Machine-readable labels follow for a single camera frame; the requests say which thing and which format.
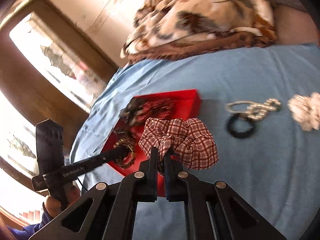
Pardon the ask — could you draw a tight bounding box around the leopard print hair tie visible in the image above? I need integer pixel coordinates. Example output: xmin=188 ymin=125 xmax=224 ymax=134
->
xmin=113 ymin=137 xmax=138 ymax=170

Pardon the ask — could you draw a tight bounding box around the red white plaid scrunchie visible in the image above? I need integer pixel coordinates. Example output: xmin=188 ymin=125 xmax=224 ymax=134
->
xmin=138 ymin=118 xmax=219 ymax=173

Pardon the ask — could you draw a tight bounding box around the red jewelry tray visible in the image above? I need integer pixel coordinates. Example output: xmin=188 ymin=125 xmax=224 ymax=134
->
xmin=102 ymin=88 xmax=202 ymax=197

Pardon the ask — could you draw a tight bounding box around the person's left hand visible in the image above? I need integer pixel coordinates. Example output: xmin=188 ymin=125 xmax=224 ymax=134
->
xmin=44 ymin=185 xmax=80 ymax=218

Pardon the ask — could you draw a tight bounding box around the black hair clip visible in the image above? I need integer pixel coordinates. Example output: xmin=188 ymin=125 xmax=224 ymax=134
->
xmin=112 ymin=127 xmax=132 ymax=140

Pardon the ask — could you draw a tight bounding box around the grey black fluffy scrunchie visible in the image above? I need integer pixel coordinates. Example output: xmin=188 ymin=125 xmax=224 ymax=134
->
xmin=119 ymin=98 xmax=145 ymax=127

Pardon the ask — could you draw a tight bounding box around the red white dotted scrunchie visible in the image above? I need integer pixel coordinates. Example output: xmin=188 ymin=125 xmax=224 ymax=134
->
xmin=136 ymin=99 xmax=175 ymax=123

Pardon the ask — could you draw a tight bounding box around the light blue bed sheet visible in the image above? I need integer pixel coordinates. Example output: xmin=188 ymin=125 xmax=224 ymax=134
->
xmin=69 ymin=43 xmax=319 ymax=239

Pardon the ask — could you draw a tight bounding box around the floral leaf print blanket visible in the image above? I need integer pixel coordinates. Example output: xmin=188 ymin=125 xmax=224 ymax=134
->
xmin=120 ymin=0 xmax=277 ymax=64

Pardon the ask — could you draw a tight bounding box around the window with frame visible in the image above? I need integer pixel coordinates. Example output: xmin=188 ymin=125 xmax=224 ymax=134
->
xmin=1 ymin=12 xmax=105 ymax=224

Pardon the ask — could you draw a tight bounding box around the black elastic hair tie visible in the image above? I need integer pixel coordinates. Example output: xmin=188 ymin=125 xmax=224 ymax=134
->
xmin=226 ymin=114 xmax=257 ymax=139

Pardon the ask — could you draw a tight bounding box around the silver bead chain bracelet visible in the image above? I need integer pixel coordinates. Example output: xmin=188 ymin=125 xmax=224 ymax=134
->
xmin=224 ymin=97 xmax=283 ymax=121

